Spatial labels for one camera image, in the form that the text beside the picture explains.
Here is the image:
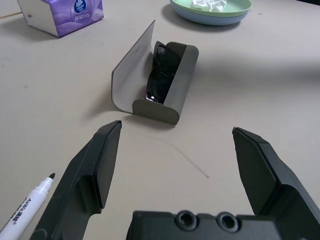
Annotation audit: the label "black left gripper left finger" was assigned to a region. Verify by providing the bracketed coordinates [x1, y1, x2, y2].
[29, 120, 123, 240]

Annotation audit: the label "purple tissue pack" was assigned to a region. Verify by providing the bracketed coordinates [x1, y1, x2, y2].
[16, 0, 105, 38]

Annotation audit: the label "white marker black tip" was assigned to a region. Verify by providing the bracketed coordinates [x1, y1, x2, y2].
[0, 172, 56, 235]

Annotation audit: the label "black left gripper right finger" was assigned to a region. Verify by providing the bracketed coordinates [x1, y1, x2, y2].
[232, 126, 320, 226]

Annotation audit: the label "white tissue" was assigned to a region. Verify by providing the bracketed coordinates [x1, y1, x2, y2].
[191, 0, 228, 13]

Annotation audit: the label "blue plate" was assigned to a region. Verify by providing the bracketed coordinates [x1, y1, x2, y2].
[172, 4, 251, 27]

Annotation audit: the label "green plate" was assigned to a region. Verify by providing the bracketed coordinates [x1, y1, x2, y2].
[169, 0, 253, 20]

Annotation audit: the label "black sunglasses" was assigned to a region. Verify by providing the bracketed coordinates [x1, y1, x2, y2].
[145, 40, 187, 105]

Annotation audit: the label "grey glasses case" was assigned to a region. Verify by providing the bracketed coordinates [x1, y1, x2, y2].
[111, 19, 200, 126]

